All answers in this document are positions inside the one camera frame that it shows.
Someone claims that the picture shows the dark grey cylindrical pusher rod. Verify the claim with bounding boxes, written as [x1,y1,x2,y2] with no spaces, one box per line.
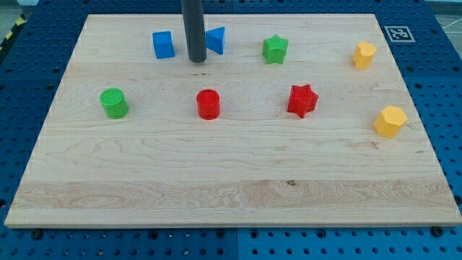
[180,0,207,63]

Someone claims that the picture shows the blue cube block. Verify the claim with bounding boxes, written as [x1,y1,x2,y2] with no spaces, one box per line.
[152,31,175,59]

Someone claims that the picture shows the blue triangle block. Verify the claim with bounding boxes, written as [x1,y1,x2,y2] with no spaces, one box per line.
[206,27,225,55]

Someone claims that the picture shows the green star block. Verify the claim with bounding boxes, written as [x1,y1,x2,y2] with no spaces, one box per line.
[262,35,289,64]

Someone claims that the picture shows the red cylinder block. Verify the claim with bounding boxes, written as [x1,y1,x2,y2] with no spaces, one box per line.
[196,89,220,120]

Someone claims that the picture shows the green cylinder block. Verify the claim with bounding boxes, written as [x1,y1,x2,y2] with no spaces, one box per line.
[100,88,129,119]

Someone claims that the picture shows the red star block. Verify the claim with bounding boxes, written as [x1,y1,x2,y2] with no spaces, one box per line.
[287,84,318,118]

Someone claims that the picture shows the light wooden board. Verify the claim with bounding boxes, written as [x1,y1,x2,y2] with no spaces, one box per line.
[5,14,461,228]

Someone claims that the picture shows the yellow heart block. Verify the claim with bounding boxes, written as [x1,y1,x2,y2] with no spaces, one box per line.
[352,41,377,70]

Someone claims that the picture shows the white fiducial marker tag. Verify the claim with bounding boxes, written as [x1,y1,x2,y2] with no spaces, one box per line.
[384,25,415,43]

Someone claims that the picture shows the yellow hexagon block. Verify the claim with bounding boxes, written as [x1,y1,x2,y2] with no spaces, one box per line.
[373,105,408,138]

